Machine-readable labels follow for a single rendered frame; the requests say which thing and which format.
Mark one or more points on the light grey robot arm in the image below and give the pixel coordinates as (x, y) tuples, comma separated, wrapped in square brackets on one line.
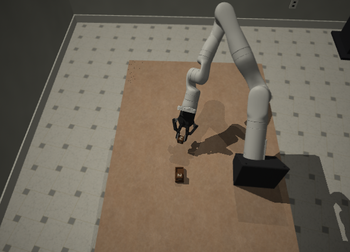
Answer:
[(259, 97)]

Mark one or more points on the brown wooden tray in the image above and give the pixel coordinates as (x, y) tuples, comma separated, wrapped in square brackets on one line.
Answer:
[(179, 169)]

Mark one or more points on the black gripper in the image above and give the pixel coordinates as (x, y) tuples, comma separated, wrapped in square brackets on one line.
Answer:
[(185, 119)]

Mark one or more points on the brown digit cube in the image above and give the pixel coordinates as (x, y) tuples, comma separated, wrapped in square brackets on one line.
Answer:
[(180, 139), (179, 176)]

